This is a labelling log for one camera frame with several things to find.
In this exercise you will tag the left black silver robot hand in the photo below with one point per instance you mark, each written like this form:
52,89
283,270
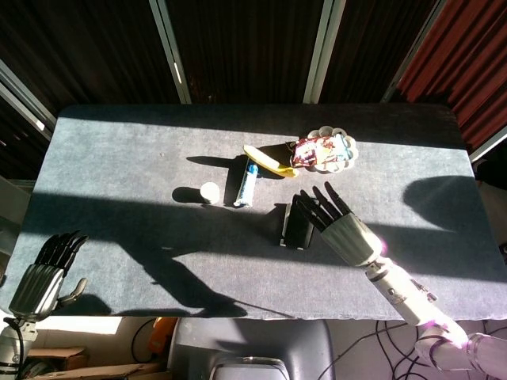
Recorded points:
37,287

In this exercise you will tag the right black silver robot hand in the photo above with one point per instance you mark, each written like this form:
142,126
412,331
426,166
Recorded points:
350,235

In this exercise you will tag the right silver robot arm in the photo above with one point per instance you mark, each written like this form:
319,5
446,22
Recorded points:
408,297

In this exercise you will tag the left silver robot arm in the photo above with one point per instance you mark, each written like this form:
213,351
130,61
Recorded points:
12,348

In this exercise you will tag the grey cabinet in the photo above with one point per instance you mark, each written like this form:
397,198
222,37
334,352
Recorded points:
10,206

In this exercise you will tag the colourful snack bag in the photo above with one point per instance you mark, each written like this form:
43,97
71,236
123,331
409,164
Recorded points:
321,152

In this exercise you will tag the yellow banana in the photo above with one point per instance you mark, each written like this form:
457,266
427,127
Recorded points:
273,165

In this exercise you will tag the white scalloped plate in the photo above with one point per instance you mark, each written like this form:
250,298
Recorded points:
328,130

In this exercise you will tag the white blue tube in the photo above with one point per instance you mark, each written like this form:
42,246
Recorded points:
246,188

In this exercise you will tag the orange object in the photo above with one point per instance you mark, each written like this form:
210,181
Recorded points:
162,332

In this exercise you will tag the small white cup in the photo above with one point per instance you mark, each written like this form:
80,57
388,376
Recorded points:
210,192

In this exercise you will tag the grey blue table cloth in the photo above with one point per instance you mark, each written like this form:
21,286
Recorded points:
119,158

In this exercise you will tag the grey chair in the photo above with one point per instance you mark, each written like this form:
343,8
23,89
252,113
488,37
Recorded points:
190,348

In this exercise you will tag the red curtain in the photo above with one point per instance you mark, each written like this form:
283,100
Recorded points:
467,59

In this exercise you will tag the dark brown curtain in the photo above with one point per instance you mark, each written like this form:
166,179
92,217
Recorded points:
245,47

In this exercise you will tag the white window frame post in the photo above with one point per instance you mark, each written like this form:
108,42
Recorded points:
412,51
322,51
489,144
170,51
24,103

